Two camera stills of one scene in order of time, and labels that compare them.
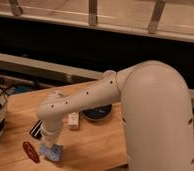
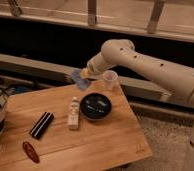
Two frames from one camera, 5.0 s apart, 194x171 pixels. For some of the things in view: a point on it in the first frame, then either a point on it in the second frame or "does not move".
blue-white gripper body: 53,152 -> 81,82
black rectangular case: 36,130 does not move
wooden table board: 91,139 does not move
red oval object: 31,152 does not move
